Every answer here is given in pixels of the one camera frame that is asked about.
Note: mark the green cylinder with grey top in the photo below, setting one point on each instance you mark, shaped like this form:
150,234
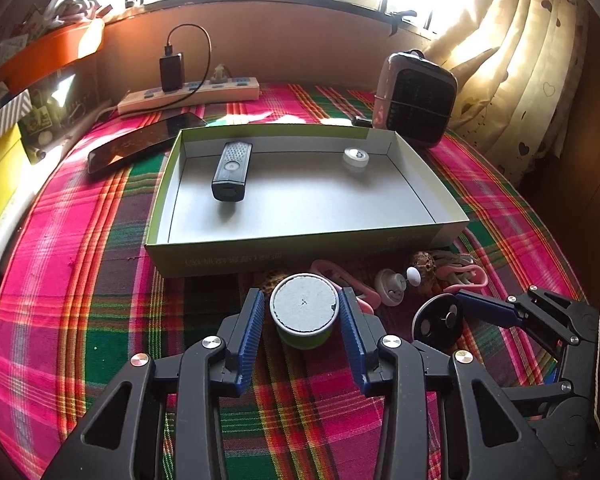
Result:
300,305

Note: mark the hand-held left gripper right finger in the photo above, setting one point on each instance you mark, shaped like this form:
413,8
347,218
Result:
354,345

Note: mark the small pink grey heater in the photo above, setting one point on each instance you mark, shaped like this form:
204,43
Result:
420,100

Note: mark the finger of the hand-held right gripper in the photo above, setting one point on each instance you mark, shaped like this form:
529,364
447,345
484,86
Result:
485,307
567,395

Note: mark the black smartphone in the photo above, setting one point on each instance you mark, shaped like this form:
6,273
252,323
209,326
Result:
140,140

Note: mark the small white round case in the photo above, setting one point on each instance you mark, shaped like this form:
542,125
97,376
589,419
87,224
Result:
355,157

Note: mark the black charger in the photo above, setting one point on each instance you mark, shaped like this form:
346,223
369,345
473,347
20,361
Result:
172,72

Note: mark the white knob hook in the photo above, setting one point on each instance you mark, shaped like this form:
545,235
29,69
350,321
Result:
390,290

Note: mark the black round disc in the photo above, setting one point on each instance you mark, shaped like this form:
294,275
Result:
430,325

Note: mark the clear storage case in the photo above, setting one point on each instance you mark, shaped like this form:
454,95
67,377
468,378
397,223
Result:
55,110

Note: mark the white plastic packaging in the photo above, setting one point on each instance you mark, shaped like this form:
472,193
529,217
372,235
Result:
75,5

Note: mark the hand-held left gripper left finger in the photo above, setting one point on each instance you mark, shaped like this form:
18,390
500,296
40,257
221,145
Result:
246,345

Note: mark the small dark tube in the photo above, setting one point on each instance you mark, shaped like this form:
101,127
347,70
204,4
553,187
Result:
362,122

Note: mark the striped box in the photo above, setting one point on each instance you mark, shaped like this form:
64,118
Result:
5,120

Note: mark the shallow cardboard box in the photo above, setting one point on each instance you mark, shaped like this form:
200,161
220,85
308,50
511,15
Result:
305,210

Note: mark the white power strip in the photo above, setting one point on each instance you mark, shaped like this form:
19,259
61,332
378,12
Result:
230,91

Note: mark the orange tray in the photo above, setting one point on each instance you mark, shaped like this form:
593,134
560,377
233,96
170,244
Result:
55,50

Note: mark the yellow box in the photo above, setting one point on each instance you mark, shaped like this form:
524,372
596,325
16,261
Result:
0,180

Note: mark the black rectangular device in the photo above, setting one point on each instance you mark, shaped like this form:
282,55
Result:
232,170

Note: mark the cream heart print curtain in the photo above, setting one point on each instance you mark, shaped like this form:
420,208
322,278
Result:
530,60

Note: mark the walnut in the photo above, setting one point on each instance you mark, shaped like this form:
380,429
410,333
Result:
423,264
272,281

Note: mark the pink clip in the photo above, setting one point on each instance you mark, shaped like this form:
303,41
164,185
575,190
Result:
367,300

